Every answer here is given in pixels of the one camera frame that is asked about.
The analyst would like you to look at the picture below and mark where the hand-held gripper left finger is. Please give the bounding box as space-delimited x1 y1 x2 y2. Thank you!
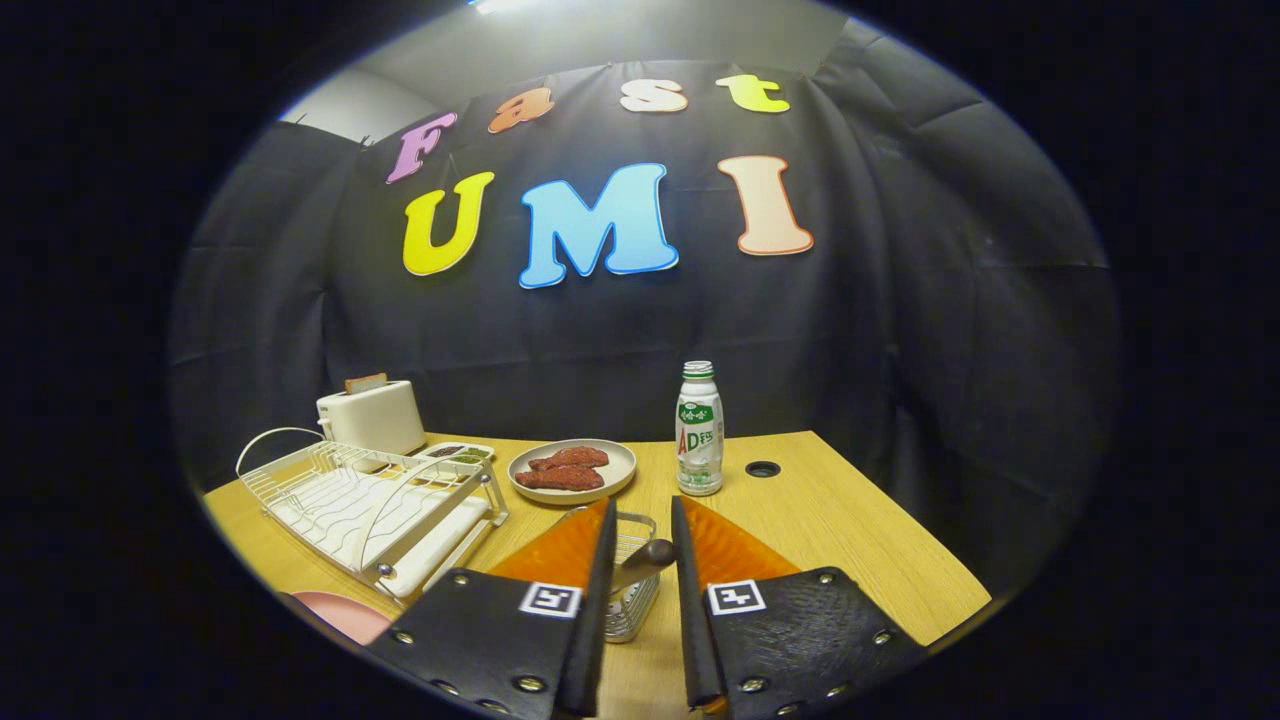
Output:
365 497 619 720

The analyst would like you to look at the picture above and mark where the metal wire basket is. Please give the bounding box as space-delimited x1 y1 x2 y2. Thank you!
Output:
600 511 663 644

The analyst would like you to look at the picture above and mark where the white plastic drink bottle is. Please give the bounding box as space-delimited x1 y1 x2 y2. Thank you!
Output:
675 361 725 498

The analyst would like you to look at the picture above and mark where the red meat piece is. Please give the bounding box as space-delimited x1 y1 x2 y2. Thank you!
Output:
528 446 611 472
515 464 606 492

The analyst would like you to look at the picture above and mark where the white divided tray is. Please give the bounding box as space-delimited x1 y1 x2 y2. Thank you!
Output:
415 441 496 466

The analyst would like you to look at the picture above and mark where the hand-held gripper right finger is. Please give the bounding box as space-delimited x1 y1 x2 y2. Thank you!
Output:
669 495 926 719

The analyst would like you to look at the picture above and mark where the white toaster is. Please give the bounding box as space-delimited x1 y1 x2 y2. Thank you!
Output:
316 379 428 457

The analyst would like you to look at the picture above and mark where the black backdrop cloth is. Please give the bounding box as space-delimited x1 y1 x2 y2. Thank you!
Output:
170 20 1121 601

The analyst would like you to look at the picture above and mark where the beige plate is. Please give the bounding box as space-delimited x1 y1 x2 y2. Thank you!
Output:
507 438 638 506

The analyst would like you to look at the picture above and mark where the pink plate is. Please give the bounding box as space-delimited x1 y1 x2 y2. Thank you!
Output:
290 591 393 646

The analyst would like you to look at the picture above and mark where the wooden-handled spoon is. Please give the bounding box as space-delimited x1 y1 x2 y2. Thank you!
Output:
610 538 677 591

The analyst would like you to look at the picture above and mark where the white wire dish rack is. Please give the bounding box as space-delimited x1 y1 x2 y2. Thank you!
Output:
236 427 509 601

